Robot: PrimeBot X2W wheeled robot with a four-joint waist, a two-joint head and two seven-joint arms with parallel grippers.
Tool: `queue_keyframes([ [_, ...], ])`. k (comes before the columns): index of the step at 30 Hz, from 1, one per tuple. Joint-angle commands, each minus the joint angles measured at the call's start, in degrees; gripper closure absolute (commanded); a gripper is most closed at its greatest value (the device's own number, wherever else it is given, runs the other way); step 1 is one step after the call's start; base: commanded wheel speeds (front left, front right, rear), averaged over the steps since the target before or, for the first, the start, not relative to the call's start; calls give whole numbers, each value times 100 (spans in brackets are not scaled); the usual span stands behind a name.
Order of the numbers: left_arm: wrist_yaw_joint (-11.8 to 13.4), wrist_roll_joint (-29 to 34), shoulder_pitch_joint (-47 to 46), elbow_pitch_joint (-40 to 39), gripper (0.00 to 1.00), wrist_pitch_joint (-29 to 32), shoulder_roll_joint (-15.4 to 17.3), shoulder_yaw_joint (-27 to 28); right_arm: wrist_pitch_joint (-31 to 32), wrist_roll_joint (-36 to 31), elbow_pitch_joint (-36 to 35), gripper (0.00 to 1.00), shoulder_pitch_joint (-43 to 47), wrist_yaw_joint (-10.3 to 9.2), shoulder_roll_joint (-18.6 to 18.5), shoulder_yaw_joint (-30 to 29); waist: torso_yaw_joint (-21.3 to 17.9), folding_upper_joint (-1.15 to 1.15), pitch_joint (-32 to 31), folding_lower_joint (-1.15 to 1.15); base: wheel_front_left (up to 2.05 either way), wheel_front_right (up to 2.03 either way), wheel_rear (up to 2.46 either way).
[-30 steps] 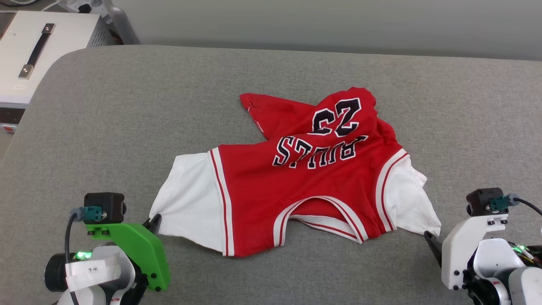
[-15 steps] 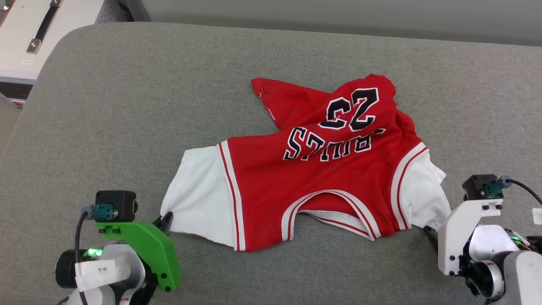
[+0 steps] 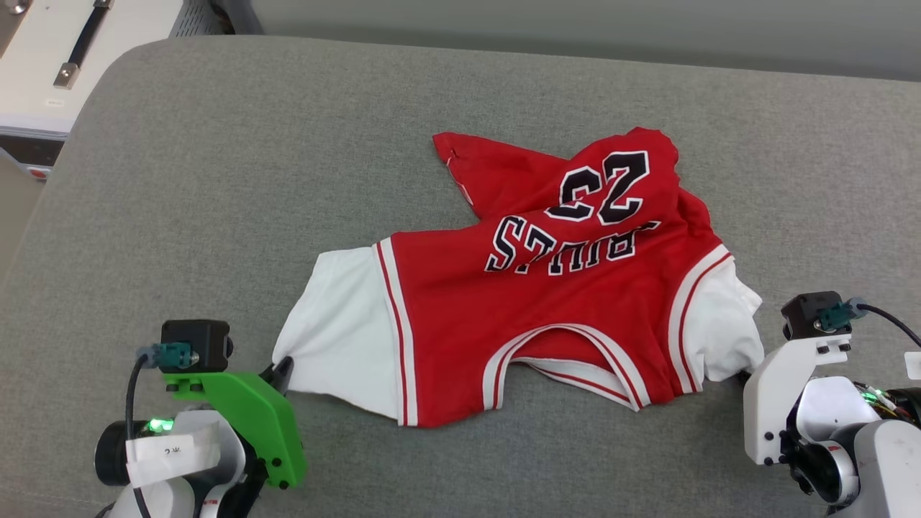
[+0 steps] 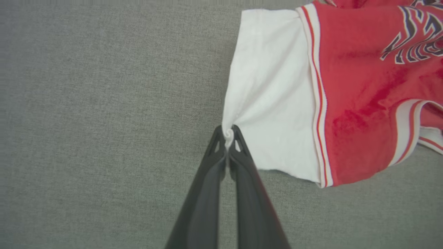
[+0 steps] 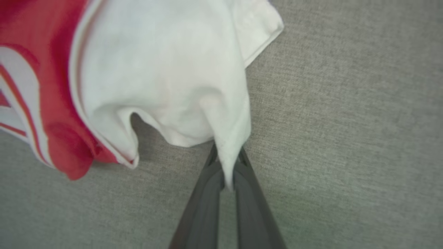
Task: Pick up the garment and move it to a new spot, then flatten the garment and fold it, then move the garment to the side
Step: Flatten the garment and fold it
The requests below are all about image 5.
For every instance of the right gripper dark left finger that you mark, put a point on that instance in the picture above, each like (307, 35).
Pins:
(202, 214)

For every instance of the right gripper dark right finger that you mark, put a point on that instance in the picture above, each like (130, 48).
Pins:
(254, 221)

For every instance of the red and white basketball jersey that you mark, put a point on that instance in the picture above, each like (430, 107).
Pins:
(155, 69)

